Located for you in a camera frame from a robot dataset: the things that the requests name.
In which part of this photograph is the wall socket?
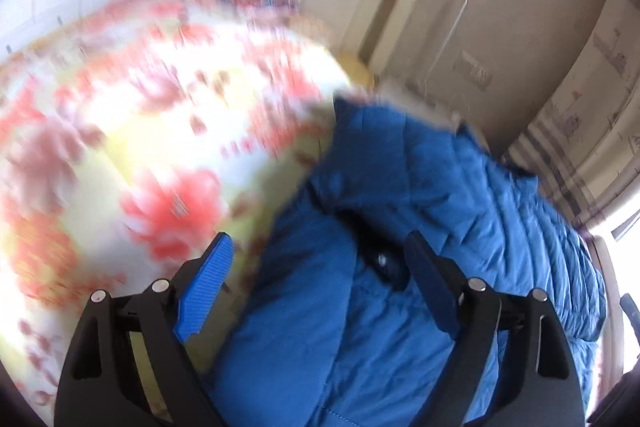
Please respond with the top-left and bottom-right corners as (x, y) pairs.
(452, 52), (493, 86)

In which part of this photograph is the beige pillow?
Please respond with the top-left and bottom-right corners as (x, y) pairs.
(290, 12), (335, 44)

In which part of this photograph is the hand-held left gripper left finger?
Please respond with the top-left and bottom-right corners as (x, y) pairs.
(52, 232), (236, 427)

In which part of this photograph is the blue puffer jacket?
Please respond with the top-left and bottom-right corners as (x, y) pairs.
(202, 97), (608, 427)

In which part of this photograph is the floral bed sheet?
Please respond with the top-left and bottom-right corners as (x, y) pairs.
(0, 0), (373, 427)

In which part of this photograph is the yellow mattress pad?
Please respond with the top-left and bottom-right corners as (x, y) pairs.
(335, 52), (376, 90)

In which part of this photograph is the striped curtain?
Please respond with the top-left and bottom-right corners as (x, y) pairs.
(502, 119), (601, 228)

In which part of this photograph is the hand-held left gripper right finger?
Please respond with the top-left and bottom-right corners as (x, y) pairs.
(404, 231), (587, 427)

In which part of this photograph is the patterned pillow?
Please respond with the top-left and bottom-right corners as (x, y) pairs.
(215, 0), (301, 10)

